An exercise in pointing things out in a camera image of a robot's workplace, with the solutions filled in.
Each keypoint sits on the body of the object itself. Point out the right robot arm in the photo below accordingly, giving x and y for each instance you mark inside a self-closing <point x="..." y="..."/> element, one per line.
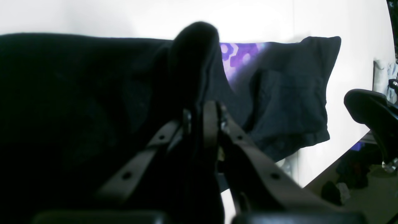
<point x="372" y="109"/>

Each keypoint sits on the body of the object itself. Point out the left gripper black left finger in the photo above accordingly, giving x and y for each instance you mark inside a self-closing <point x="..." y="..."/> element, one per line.
<point x="119" y="187"/>

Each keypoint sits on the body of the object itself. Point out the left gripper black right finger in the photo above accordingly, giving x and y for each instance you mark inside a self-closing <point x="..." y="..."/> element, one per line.
<point x="257" y="184"/>

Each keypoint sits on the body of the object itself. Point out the black T-shirt with print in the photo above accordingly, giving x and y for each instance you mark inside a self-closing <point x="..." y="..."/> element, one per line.
<point x="75" y="109"/>

